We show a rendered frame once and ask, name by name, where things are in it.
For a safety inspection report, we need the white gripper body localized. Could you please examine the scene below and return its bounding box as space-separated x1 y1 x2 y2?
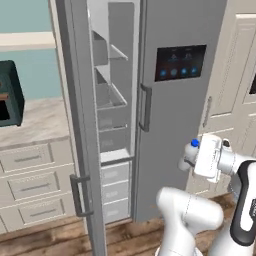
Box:
193 133 224 183

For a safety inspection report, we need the cream wall shelf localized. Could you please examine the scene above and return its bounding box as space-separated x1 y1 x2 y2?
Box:
0 31 57 52

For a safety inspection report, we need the cream drawer front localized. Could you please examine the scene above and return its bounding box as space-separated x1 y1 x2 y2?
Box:
6 171 61 201
16 198 66 225
0 142 55 174

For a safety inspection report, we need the cream tall cupboard door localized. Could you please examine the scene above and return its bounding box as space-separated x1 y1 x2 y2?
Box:
199 12 256 135

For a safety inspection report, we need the grey side-by-side fridge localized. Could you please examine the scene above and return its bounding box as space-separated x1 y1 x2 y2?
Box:
49 0 231 231

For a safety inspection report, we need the black built-in oven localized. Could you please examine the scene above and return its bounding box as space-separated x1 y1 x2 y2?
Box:
248 72 256 96

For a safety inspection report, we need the grey drawer handle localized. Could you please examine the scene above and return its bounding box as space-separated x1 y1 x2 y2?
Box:
19 182 51 193
29 207 58 218
13 154 42 164

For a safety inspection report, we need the dark freezer door handle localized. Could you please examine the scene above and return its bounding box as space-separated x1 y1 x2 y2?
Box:
69 173 95 218

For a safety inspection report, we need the clear blue-capped water bottle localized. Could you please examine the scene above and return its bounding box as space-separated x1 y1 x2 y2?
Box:
177 138 201 173

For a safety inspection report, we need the dark green toaster oven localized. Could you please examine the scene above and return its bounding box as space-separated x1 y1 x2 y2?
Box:
0 59 26 128

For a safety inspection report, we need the grey freezer drawer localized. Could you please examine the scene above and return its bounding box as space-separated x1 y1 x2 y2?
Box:
96 106 129 132
98 126 131 153

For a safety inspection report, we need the white freezer drawer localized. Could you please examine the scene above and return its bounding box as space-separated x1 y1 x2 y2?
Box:
101 180 131 204
100 161 131 185
102 198 131 224

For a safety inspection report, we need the grey cupboard door handle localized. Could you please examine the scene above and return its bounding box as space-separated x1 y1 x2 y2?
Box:
202 95 214 129

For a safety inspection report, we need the clear freezer basket shelf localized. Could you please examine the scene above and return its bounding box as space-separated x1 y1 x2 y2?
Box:
94 67 129 111

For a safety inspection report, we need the cream low cupboard door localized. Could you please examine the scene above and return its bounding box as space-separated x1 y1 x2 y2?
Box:
185 113 256 198

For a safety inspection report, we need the grey freezer door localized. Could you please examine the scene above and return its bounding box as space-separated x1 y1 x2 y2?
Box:
54 0 108 256

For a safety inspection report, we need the grey fridge door with screen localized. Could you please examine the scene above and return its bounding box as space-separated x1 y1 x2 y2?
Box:
133 0 229 223

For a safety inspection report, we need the grey freezer door bin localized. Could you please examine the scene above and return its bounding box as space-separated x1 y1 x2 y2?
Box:
91 29 110 67

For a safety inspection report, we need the dark fridge door handle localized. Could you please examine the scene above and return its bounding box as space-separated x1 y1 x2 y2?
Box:
138 83 153 133

